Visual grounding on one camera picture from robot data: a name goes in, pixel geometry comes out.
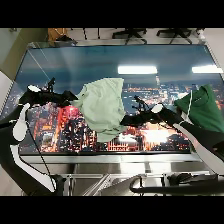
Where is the light green T-shirt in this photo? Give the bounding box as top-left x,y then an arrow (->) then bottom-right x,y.
71,77 -> 129,144

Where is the black cable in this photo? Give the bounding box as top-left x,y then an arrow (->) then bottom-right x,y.
129,175 -> 224,196

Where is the dark green T-shirt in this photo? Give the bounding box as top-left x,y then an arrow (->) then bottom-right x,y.
173,83 -> 224,134

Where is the black office chair base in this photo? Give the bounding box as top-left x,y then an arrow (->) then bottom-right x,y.
156,28 -> 195,45
112,28 -> 148,45

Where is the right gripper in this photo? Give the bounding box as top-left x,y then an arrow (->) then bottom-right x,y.
119,112 -> 150,127

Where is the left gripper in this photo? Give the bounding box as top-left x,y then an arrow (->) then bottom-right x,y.
54,90 -> 80,108

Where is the silver frame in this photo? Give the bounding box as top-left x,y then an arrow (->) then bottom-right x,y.
19,152 -> 224,197

